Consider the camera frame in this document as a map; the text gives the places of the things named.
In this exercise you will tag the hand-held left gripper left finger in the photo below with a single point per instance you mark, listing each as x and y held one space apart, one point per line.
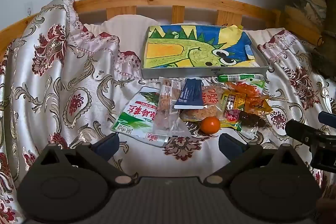
107 145

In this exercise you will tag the wooden bed rail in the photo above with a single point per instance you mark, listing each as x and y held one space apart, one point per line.
162 1

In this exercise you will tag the green sausage stick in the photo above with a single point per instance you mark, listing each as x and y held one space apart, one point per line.
236 77

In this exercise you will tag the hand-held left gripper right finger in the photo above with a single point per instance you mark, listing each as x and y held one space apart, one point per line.
230 145

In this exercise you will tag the red print rice cracker packet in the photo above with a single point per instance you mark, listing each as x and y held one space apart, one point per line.
210 106

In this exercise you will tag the mottled dark cloth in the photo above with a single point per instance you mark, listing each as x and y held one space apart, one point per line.
304 3

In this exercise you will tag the yellow snack packet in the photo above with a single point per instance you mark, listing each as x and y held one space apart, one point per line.
232 108

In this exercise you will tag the grey tray box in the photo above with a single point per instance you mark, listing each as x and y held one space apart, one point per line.
204 72

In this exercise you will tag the dark blue snack packet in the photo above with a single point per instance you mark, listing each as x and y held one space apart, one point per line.
189 94

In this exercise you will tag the orange spicy snack packet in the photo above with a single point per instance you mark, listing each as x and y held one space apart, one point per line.
249 98

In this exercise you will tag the clear bread packet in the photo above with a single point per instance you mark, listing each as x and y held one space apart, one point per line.
168 111

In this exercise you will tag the dinosaur drawing paper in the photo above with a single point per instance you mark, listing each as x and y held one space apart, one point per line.
178 50

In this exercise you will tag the white pillow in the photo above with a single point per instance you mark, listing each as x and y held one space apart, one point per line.
126 27

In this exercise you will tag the floral satin blanket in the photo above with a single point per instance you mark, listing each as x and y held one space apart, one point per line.
57 69

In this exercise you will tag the dark dried snack packet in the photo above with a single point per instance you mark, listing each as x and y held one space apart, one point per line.
252 121

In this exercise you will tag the orange tangerine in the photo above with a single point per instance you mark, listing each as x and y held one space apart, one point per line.
210 124

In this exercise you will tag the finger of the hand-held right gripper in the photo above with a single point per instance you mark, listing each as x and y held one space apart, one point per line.
327 118
302 132

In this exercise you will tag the green white snack packet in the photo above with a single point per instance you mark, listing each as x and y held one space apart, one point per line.
136 119

